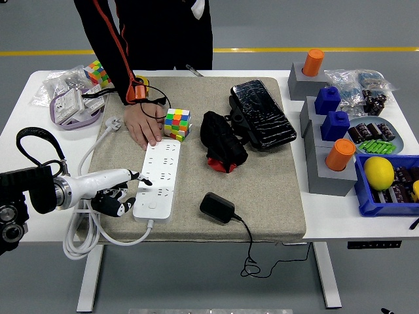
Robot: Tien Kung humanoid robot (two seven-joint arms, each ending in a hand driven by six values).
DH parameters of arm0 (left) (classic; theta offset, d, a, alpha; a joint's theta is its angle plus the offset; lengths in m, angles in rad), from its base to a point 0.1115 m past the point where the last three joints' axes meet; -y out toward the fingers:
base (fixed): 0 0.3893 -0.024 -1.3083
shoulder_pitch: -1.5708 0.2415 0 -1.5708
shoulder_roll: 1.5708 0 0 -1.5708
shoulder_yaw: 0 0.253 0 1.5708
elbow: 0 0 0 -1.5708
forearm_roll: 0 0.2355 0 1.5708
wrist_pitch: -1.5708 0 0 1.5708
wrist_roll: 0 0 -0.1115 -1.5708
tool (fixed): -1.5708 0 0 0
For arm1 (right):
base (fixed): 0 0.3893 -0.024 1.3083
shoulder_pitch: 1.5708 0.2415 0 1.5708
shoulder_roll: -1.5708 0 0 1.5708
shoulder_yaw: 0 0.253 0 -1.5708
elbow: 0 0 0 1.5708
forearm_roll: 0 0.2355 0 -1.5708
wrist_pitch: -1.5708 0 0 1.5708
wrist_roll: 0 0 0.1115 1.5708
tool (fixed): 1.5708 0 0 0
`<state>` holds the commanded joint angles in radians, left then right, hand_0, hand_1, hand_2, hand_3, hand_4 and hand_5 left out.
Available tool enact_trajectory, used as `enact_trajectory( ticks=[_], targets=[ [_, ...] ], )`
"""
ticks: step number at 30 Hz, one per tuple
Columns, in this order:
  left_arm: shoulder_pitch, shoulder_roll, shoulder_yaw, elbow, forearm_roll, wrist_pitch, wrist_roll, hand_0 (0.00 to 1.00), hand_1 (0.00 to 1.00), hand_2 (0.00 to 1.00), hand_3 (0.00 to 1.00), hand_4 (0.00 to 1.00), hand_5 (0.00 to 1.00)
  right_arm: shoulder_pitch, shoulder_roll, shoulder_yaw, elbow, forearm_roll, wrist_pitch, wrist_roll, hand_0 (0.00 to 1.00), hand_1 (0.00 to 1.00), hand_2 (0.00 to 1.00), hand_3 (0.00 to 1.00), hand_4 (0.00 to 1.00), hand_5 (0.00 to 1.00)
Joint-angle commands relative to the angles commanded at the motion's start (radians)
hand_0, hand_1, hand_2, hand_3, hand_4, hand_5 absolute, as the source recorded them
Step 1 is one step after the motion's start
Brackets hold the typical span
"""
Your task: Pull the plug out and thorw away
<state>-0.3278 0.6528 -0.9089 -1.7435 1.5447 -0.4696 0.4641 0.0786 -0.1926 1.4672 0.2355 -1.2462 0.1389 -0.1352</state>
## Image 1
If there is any person's right hand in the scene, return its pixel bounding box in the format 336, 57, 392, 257
123, 103, 167, 151

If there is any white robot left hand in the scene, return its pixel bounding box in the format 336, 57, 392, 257
67, 169, 153, 218

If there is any white power strip with cable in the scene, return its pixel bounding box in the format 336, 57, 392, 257
62, 116, 181, 262

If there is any black power adapter with cord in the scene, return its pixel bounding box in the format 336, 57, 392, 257
199, 192, 312, 279

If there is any orange wrist device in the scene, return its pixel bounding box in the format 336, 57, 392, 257
127, 84, 168, 121

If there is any colourful puzzle cube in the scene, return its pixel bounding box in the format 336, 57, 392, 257
82, 60, 111, 88
163, 107, 192, 142

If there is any yellow tape measure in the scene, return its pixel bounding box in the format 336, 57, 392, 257
81, 75, 151, 99

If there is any black table control panel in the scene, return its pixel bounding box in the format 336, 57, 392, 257
347, 240, 403, 250

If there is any white table leg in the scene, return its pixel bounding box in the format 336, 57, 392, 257
312, 242, 343, 309
76, 243, 105, 313

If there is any thin metal pen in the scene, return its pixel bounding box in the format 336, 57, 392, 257
185, 63, 204, 77

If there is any black folded umbrella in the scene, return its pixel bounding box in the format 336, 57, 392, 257
200, 110, 249, 173

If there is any purple rimmed tray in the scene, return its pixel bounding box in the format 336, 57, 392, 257
49, 86, 106, 131

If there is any person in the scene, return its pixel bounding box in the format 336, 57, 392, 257
73, 0, 213, 71

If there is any clear plastic bag of parts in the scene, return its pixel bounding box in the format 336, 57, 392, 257
28, 65, 89, 107

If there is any blue plastic bin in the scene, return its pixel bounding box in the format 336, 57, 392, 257
354, 153, 419, 217

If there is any grey-brown fabric mat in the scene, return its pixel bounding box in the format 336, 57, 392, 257
77, 77, 307, 243

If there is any black shiny wrapped case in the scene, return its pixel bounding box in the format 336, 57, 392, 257
230, 78, 298, 150

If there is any black capacitors pile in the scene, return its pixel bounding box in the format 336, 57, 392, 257
373, 166, 419, 203

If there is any yellow lemon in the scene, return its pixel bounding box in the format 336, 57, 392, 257
363, 156, 395, 192

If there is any grey block base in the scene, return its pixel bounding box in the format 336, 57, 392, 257
306, 145, 358, 197
302, 119, 350, 151
287, 61, 328, 101
299, 96, 328, 138

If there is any green battery pile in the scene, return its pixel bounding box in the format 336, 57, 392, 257
358, 139, 397, 154

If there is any orange cylinder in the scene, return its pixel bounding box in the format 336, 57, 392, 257
302, 48, 325, 77
325, 138, 357, 172

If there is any light blue plate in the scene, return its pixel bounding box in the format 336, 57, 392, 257
346, 116, 405, 155

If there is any black capacitor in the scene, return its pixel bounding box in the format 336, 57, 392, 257
359, 122, 382, 140
347, 126, 365, 143
376, 122, 396, 142

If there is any blue bottle-shaped block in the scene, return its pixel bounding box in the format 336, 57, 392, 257
319, 111, 351, 142
314, 86, 342, 115

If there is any clear bag of blue parts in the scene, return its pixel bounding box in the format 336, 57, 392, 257
355, 68, 399, 92
323, 69, 363, 114

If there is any clear bag of black capacitors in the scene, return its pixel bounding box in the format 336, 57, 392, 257
340, 88, 390, 117

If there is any white wall socket panel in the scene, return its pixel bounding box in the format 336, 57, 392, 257
54, 90, 82, 124
80, 85, 104, 112

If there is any black plastic bracket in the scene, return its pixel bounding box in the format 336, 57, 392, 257
228, 96, 259, 147

